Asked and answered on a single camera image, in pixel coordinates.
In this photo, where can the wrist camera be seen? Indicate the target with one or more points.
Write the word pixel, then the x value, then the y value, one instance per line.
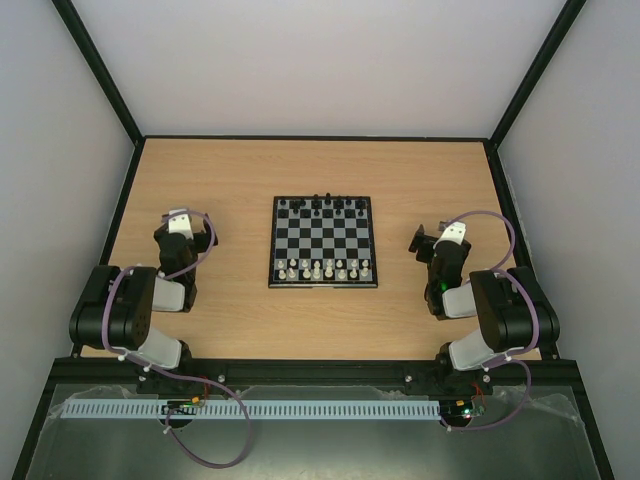
pixel 179 221
pixel 453 232

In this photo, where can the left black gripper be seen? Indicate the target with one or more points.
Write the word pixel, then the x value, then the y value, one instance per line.
pixel 203 237

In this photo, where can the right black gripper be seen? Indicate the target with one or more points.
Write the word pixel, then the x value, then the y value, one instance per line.
pixel 426 246

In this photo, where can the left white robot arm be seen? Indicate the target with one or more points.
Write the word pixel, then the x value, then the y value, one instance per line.
pixel 115 308

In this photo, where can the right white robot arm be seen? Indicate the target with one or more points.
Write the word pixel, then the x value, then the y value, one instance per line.
pixel 514 314

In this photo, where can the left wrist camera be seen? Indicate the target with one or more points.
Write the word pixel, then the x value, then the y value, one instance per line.
pixel 179 221

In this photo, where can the black and silver chessboard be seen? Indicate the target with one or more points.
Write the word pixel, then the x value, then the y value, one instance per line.
pixel 319 238

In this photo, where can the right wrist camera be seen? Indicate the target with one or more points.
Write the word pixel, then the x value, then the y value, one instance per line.
pixel 453 232

